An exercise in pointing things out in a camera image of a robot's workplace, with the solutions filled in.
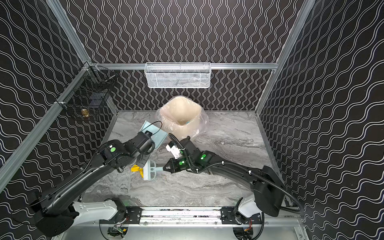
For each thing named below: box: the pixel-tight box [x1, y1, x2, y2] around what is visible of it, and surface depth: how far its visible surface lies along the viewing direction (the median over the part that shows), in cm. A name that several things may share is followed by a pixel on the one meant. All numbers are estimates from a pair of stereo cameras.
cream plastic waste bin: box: [160, 96, 202, 141], surface depth 90 cm
